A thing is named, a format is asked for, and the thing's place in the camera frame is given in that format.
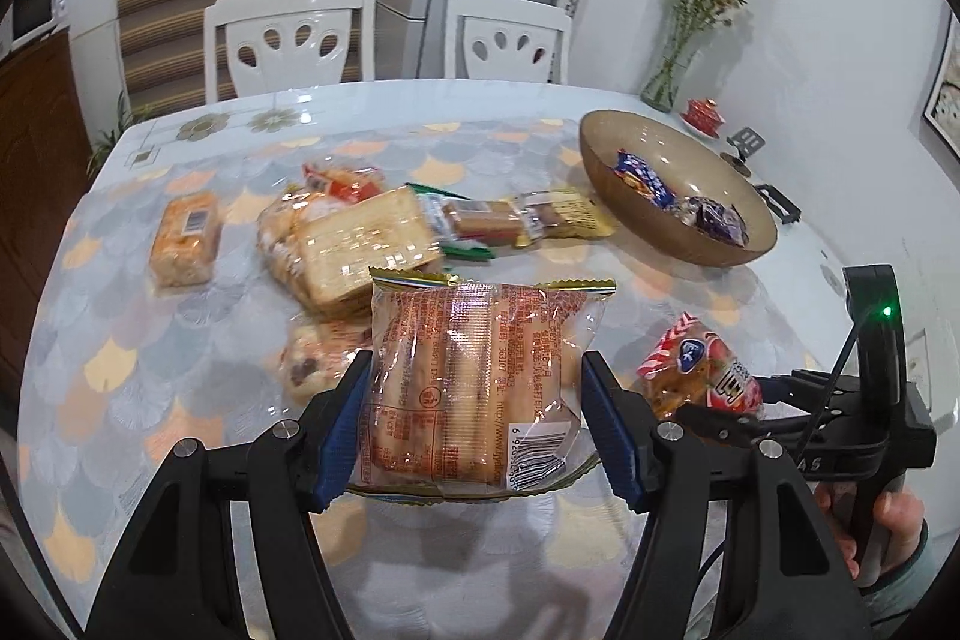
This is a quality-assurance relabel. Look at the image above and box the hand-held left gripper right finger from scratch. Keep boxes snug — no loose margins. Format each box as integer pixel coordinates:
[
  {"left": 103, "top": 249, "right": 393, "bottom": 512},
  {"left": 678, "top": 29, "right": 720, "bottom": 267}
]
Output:
[{"left": 581, "top": 349, "right": 905, "bottom": 640}]

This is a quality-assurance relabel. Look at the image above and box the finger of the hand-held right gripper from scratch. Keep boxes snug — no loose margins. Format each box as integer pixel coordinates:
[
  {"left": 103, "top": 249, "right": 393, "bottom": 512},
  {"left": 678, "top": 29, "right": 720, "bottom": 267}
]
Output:
[
  {"left": 757, "top": 368, "right": 857, "bottom": 414},
  {"left": 673, "top": 401, "right": 830, "bottom": 457}
]

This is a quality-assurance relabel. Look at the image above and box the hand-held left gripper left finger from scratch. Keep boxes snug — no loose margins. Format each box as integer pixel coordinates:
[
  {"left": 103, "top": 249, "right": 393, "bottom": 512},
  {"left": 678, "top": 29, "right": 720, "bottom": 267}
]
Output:
[{"left": 86, "top": 351, "right": 376, "bottom": 640}]

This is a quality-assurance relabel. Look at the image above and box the red striped snack packet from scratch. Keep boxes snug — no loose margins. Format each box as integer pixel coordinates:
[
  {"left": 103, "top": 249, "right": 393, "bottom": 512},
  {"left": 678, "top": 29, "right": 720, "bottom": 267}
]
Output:
[{"left": 637, "top": 311, "right": 766, "bottom": 420}]

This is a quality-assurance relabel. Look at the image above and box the raisin pastry packet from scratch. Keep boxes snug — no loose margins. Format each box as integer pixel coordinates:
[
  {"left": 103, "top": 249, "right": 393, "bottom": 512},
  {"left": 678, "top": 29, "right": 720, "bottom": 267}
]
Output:
[{"left": 279, "top": 317, "right": 374, "bottom": 405}]

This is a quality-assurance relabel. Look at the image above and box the clear bread packet orange print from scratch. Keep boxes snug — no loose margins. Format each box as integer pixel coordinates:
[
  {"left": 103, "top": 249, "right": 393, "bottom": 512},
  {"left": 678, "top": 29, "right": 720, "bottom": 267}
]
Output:
[{"left": 352, "top": 269, "right": 617, "bottom": 506}]

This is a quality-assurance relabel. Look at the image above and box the brown ribbed bowl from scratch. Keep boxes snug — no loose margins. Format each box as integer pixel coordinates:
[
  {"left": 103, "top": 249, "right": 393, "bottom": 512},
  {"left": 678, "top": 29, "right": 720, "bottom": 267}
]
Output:
[{"left": 579, "top": 109, "right": 779, "bottom": 268}]

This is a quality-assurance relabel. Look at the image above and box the person's right forearm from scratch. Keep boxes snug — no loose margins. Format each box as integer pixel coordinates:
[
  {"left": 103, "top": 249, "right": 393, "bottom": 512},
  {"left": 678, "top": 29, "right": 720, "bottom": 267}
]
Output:
[{"left": 855, "top": 535, "right": 957, "bottom": 640}]

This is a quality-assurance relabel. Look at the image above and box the person's right hand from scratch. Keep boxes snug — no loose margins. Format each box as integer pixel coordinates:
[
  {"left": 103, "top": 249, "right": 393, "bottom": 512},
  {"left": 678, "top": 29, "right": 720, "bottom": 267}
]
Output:
[{"left": 814, "top": 481, "right": 931, "bottom": 585}]

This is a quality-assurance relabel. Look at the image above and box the black phone holder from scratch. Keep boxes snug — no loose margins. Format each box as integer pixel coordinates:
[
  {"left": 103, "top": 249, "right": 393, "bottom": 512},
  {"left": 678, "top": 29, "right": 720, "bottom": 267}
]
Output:
[{"left": 750, "top": 181, "right": 802, "bottom": 226}]

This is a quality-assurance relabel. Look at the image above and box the sliced toast bread packet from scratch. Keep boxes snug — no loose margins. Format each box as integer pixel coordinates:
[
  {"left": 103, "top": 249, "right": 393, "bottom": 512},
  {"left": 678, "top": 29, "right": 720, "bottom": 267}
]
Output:
[{"left": 289, "top": 186, "right": 447, "bottom": 319}]

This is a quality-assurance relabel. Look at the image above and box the purple snack packet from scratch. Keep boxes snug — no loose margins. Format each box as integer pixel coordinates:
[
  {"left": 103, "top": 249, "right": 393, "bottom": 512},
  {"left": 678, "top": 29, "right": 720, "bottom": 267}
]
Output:
[{"left": 679, "top": 195, "right": 749, "bottom": 247}]

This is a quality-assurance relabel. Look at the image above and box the scallop patterned tablecloth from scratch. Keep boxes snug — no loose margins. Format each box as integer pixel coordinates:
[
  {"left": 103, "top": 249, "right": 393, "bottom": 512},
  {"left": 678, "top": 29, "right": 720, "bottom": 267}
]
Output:
[{"left": 19, "top": 115, "right": 833, "bottom": 640}]

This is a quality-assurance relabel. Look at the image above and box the green white snack packet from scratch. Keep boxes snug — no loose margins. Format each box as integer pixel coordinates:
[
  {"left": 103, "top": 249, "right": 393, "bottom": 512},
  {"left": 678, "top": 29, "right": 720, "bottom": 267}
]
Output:
[{"left": 405, "top": 182, "right": 496, "bottom": 262}]

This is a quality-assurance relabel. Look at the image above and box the yellow snack packet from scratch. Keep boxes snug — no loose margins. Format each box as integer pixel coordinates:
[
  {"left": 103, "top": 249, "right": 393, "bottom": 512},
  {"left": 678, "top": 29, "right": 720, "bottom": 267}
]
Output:
[{"left": 517, "top": 188, "right": 620, "bottom": 247}]

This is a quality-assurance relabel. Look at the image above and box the grey phone stand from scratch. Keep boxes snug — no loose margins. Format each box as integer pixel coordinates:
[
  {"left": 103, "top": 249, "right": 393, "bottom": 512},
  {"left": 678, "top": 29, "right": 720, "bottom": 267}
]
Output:
[{"left": 720, "top": 128, "right": 766, "bottom": 176}]

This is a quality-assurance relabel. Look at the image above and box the orange rice crisp packet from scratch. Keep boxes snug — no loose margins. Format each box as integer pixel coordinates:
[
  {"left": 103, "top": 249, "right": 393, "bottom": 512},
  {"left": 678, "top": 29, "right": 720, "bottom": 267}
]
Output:
[{"left": 148, "top": 194, "right": 224, "bottom": 289}]

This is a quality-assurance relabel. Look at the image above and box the brown wafer clear packet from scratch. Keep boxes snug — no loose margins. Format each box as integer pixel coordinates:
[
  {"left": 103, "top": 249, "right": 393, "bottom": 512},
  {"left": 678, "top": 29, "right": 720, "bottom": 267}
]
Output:
[{"left": 416, "top": 194, "right": 541, "bottom": 247}]

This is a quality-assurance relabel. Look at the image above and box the red orange snack packet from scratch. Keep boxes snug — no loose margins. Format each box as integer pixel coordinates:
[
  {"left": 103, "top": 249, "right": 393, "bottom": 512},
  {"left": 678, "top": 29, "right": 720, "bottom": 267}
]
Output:
[{"left": 302, "top": 158, "right": 385, "bottom": 202}]

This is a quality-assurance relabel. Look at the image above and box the red lidded teacup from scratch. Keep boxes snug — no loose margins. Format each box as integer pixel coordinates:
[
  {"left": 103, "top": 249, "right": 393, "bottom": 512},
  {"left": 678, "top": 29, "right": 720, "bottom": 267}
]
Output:
[{"left": 681, "top": 95, "right": 728, "bottom": 137}]

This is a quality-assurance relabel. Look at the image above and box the glass vase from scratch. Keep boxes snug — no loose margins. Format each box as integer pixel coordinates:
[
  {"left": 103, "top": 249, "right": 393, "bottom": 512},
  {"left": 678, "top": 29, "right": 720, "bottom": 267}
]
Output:
[{"left": 640, "top": 40, "right": 695, "bottom": 114}]

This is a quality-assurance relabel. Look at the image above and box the green plant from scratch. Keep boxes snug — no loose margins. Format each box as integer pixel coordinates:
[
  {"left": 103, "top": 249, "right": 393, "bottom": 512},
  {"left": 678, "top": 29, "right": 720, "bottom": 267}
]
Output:
[{"left": 86, "top": 92, "right": 155, "bottom": 176}]

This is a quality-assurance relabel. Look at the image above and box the wooden cabinet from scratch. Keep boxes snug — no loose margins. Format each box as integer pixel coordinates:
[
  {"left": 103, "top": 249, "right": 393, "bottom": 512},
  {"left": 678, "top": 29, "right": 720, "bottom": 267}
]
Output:
[{"left": 0, "top": 29, "right": 98, "bottom": 341}]

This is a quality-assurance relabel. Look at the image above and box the white chair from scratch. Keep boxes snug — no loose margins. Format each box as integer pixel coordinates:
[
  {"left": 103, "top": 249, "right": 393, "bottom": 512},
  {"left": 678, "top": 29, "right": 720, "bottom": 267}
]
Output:
[
  {"left": 204, "top": 0, "right": 377, "bottom": 103},
  {"left": 442, "top": 0, "right": 575, "bottom": 85}
]

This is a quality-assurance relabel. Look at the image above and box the white microwave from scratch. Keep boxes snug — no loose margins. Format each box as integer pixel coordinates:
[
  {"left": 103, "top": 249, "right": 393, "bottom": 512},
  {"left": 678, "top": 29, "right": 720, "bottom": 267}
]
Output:
[{"left": 11, "top": 0, "right": 70, "bottom": 49}]

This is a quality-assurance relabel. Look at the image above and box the framed wall picture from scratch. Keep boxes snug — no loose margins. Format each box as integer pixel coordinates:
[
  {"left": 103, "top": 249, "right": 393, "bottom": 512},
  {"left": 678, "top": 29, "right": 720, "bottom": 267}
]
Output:
[{"left": 921, "top": 10, "right": 960, "bottom": 150}]

